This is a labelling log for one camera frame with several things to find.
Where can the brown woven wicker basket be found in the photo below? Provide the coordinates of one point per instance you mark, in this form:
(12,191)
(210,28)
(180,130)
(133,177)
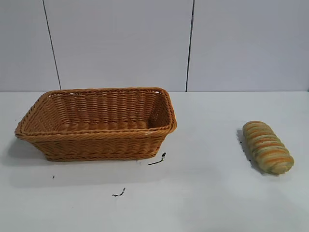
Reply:
(96,145)

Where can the long striped bread loaf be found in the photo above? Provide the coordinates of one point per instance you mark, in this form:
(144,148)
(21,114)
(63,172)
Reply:
(265,147)

